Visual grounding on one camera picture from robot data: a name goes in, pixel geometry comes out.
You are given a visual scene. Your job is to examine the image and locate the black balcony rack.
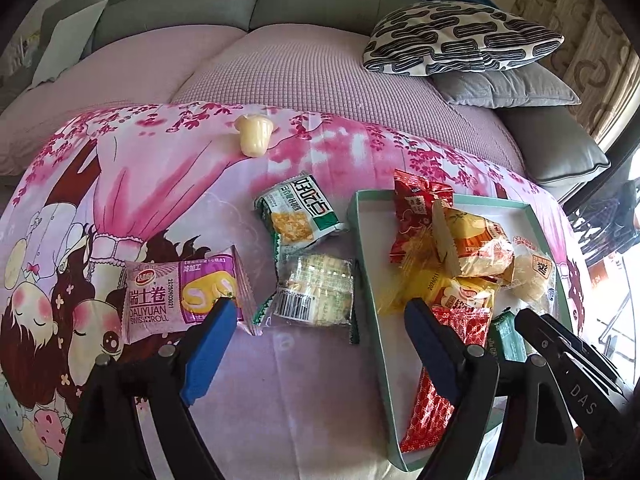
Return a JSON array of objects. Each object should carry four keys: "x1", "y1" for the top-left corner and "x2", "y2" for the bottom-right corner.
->
[{"x1": 575, "y1": 177, "x2": 640, "y2": 266}]

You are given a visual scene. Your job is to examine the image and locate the purple swiss roll packet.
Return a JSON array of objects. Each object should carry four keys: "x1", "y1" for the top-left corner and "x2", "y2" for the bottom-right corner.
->
[{"x1": 122, "y1": 245, "x2": 258, "y2": 345}]

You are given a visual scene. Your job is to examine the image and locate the red lattice patterned packet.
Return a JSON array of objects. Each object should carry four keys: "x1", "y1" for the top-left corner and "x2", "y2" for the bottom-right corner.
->
[{"x1": 399, "y1": 305, "x2": 495, "y2": 453}]

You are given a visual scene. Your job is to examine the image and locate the black white patterned pillow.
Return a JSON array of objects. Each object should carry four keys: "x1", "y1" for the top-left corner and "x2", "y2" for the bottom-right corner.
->
[{"x1": 362, "y1": 1, "x2": 565, "y2": 77}]

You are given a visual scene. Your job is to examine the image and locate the dark green packet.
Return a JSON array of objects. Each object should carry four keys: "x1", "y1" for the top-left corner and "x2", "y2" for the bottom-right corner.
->
[{"x1": 489, "y1": 310, "x2": 527, "y2": 362}]

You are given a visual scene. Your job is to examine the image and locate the beige patterned curtain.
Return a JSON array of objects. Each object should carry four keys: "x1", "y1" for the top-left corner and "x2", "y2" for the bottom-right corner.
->
[{"x1": 510, "y1": 0, "x2": 640, "y2": 146}]

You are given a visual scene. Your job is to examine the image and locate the green white cracker packet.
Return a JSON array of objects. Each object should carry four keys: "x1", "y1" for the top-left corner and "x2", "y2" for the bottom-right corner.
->
[{"x1": 254, "y1": 174, "x2": 350, "y2": 248}]

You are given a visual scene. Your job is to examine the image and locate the pale grey cushion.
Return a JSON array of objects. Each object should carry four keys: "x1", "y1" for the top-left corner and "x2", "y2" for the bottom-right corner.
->
[{"x1": 32, "y1": 0, "x2": 108, "y2": 85}]

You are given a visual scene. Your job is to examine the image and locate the pink printed blanket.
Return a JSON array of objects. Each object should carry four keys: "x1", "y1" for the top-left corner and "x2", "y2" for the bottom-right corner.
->
[{"x1": 0, "y1": 102, "x2": 586, "y2": 480}]

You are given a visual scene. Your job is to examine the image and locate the purple textured sofa cover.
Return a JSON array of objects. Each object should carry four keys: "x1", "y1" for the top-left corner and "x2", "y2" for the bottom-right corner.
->
[{"x1": 0, "y1": 24, "x2": 526, "y2": 186}]

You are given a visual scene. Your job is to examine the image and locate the clear cracker packet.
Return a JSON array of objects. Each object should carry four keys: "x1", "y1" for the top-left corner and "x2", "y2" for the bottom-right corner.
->
[{"x1": 252, "y1": 232, "x2": 362, "y2": 346}]

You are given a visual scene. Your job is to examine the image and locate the large red snack packet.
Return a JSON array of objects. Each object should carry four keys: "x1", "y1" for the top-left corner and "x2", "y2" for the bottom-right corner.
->
[{"x1": 389, "y1": 169, "x2": 456, "y2": 263}]

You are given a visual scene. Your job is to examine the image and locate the teal shallow box tray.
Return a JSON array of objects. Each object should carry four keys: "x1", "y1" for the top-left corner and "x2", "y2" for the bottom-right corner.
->
[{"x1": 347, "y1": 189, "x2": 571, "y2": 472}]

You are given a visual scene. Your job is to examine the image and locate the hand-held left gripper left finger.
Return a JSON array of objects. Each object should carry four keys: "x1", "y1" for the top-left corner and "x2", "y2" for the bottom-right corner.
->
[{"x1": 57, "y1": 298, "x2": 237, "y2": 480}]

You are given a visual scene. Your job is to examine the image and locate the clear round pastry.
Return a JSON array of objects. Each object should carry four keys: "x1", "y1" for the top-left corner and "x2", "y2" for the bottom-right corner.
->
[{"x1": 500, "y1": 240, "x2": 557, "y2": 303}]

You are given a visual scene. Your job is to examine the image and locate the grey pillow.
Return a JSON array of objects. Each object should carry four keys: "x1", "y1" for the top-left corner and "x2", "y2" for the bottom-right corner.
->
[{"x1": 430, "y1": 62, "x2": 581, "y2": 109}]

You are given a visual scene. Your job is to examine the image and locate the yellow pudding cup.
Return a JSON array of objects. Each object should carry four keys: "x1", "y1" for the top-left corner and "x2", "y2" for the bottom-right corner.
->
[{"x1": 235, "y1": 114, "x2": 277, "y2": 157}]

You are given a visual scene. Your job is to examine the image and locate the orange white bread packet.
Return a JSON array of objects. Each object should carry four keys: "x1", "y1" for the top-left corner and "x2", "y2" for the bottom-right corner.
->
[{"x1": 431, "y1": 199, "x2": 516, "y2": 277}]

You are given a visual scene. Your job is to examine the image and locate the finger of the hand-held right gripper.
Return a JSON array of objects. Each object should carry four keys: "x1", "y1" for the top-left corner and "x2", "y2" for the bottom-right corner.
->
[{"x1": 514, "y1": 307, "x2": 632, "y2": 428}]

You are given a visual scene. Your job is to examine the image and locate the yellow cellophane packet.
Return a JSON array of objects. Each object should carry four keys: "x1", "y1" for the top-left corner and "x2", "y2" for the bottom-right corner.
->
[{"x1": 377, "y1": 240, "x2": 451, "y2": 316}]

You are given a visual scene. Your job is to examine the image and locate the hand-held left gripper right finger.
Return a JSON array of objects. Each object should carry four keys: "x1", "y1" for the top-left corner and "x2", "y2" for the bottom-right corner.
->
[{"x1": 403, "y1": 297, "x2": 585, "y2": 480}]

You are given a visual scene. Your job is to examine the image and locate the orange pot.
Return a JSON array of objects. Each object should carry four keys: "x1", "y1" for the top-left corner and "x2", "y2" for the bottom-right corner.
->
[{"x1": 587, "y1": 260, "x2": 618, "y2": 286}]

